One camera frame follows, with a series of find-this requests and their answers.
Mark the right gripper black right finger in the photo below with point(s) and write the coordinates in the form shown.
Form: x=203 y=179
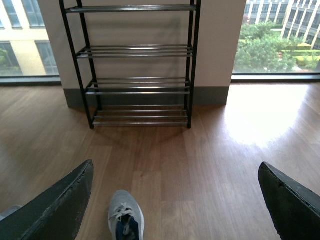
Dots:
x=294 y=209

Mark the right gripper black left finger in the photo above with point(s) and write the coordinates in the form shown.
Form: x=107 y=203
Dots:
x=55 y=214

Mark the grey knit sneaker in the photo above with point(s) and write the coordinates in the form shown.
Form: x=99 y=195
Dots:
x=125 y=217
x=9 y=211

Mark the black metal shoe rack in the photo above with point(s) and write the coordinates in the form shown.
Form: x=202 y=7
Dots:
x=135 y=61

